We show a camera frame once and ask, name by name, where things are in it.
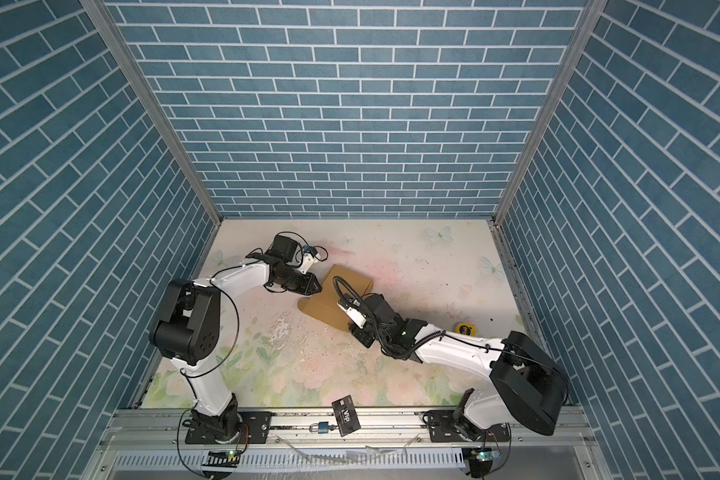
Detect aluminium front rail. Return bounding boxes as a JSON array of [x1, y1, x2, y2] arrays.
[[101, 407, 597, 449]]

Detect yellow tape measure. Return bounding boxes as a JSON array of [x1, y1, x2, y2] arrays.
[[455, 323, 476, 336]]

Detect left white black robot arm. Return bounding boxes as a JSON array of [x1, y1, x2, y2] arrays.
[[149, 231, 329, 425]]

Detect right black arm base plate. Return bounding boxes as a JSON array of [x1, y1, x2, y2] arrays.
[[421, 409, 511, 443]]

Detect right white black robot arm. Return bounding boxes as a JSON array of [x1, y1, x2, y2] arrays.
[[338, 294, 568, 441]]

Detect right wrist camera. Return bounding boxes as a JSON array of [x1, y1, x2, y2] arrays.
[[338, 300, 367, 329]]

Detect white perforated cable duct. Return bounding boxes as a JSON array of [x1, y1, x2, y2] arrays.
[[114, 448, 466, 473]]

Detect brown cardboard box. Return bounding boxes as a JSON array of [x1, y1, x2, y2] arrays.
[[297, 265, 373, 332]]

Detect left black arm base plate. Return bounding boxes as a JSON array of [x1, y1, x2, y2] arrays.
[[182, 410, 273, 445]]

